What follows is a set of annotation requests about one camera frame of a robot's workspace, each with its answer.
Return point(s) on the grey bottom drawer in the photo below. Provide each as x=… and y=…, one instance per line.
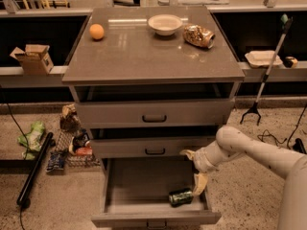
x=136, y=195

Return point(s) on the grey middle drawer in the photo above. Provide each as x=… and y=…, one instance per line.
x=142, y=147

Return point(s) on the black floor bar right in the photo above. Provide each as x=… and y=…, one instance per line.
x=299, y=147

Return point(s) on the grey drawer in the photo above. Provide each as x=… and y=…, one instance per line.
x=154, y=114
x=136, y=195
x=142, y=147

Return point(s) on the white styrofoam tray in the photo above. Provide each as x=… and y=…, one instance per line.
x=258, y=59

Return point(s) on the red and dark snack bags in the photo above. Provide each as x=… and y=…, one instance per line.
x=80, y=144

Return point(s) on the black power adapter with cable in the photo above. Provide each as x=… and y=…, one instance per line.
x=290, y=141

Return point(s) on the green soda can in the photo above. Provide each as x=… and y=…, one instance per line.
x=180, y=197

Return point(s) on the small yellow black object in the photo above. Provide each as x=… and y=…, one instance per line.
x=290, y=62

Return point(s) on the green chip bag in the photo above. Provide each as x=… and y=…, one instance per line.
x=31, y=140

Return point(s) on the grey drawer cabinet with counter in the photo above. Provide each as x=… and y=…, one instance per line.
x=134, y=64

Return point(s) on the cardboard box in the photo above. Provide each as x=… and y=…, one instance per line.
x=34, y=59

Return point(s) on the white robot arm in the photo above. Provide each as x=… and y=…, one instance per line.
x=288, y=164

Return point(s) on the black floor bar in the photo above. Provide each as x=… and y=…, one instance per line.
x=23, y=199
x=299, y=147

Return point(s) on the black floor bar left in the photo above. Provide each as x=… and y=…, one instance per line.
x=23, y=199

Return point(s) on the white bowl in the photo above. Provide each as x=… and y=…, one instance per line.
x=165, y=24

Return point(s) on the orange fruit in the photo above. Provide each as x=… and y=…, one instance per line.
x=96, y=31

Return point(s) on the crushed brown snack can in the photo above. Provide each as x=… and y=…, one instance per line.
x=198, y=36

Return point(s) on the wire basket on floor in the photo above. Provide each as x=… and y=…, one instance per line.
x=71, y=160

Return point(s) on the reacher grabber tool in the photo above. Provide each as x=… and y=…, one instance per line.
x=286, y=25

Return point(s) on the brown snack bag on floor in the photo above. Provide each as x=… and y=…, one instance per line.
x=69, y=120

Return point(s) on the blue snack packet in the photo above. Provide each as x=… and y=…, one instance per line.
x=56, y=161

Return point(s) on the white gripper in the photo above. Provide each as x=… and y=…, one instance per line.
x=200, y=162

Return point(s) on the grey top drawer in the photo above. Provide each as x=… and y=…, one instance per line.
x=154, y=114

